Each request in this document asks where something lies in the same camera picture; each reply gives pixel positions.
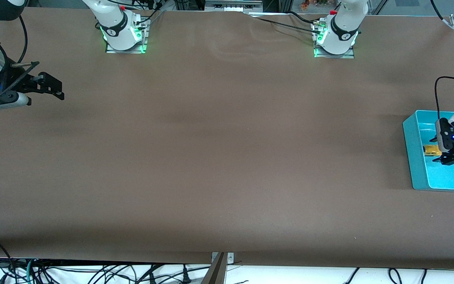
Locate small metal table bracket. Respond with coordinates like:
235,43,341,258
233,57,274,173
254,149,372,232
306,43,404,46
211,252,235,264

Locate grey power strip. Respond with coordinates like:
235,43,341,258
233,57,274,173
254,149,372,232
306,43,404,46
205,0,264,11

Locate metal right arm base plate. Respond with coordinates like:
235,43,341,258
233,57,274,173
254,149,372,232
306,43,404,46
106,19,149,54

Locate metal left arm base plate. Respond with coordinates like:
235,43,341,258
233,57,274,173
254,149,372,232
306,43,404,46
313,23,355,59

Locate teal floor cable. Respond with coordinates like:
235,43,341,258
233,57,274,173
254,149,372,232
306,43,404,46
25,258,35,284

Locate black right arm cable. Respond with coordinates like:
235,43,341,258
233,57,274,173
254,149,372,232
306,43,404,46
15,15,29,64

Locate teal plastic storage bin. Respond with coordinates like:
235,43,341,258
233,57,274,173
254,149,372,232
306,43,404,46
402,110,454,193

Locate long black table cable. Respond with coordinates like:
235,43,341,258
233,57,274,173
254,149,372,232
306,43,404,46
251,16,319,35

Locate short black table cable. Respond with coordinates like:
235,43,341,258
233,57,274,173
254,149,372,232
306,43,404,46
288,11,316,25

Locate brown table cover sheet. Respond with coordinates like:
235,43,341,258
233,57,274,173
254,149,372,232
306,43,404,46
0,7,454,271

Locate brown table support beam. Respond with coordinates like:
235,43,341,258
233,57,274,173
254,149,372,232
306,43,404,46
201,252,228,284

